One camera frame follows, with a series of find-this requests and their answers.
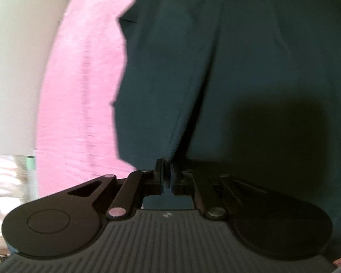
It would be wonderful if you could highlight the dark green long-sleeve shirt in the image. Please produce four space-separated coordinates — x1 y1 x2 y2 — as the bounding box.
113 0 341 260

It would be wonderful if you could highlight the pink ribbed bed blanket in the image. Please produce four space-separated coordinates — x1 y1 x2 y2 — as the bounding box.
35 0 135 197

